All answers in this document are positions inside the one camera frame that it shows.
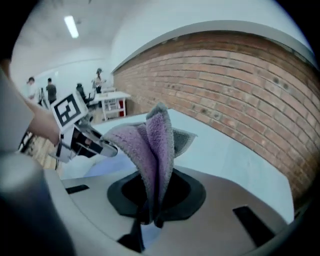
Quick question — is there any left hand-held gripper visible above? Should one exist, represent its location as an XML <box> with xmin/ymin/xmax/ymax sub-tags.
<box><xmin>51</xmin><ymin>93</ymin><xmax>119</xmax><ymax>164</ymax></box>

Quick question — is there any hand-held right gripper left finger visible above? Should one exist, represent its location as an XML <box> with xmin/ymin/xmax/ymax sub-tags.
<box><xmin>43</xmin><ymin>169</ymin><xmax>151</xmax><ymax>256</ymax></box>

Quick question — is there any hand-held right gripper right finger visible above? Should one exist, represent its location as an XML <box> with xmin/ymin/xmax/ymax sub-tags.
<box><xmin>149</xmin><ymin>168</ymin><xmax>289</xmax><ymax>256</ymax></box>

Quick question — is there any purple grey cloth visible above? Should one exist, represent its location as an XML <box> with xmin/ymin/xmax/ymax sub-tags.
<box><xmin>102</xmin><ymin>101</ymin><xmax>198</xmax><ymax>228</ymax></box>

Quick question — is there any person's left forearm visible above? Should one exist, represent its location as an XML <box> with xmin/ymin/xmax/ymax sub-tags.
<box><xmin>23</xmin><ymin>98</ymin><xmax>62</xmax><ymax>147</ymax></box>

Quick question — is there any white side table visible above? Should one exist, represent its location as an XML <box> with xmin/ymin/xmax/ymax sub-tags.
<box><xmin>93</xmin><ymin>91</ymin><xmax>132</xmax><ymax>121</ymax></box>

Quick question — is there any black office chair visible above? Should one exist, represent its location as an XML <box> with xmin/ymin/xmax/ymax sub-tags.
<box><xmin>76</xmin><ymin>83</ymin><xmax>97</xmax><ymax>107</ymax></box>

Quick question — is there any person's shirt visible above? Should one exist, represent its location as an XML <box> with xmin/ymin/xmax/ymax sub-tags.
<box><xmin>0</xmin><ymin>67</ymin><xmax>35</xmax><ymax>153</ymax></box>

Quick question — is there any ceiling light strip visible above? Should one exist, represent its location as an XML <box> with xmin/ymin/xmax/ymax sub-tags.
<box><xmin>63</xmin><ymin>15</ymin><xmax>80</xmax><ymax>39</ymax></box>

